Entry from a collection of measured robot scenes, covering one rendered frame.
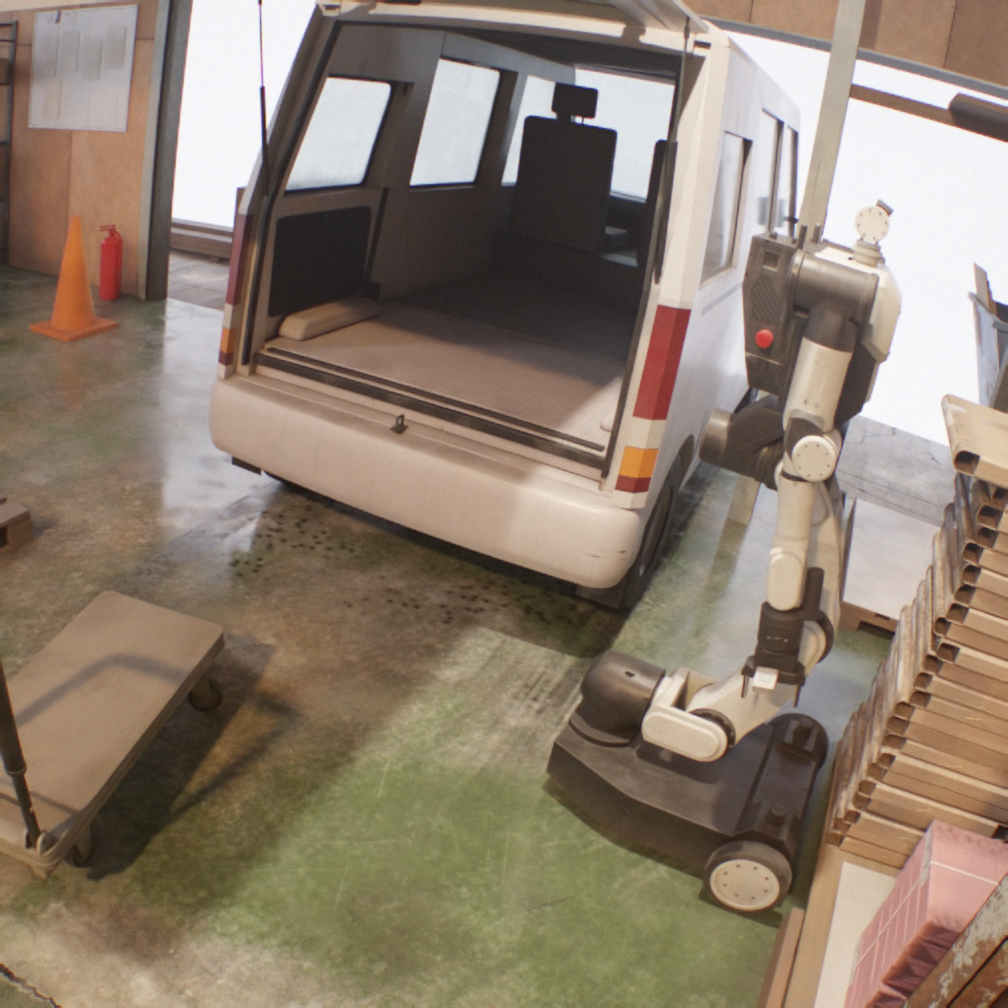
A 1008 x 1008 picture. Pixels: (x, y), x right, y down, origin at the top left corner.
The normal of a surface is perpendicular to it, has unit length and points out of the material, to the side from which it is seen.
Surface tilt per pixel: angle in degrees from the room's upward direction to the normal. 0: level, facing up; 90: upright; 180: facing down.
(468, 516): 90
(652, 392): 84
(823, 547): 115
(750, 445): 90
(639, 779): 0
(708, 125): 77
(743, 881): 90
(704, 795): 0
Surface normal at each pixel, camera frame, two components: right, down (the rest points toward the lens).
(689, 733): -0.47, 0.33
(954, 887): 0.15, -0.88
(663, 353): -0.10, 0.34
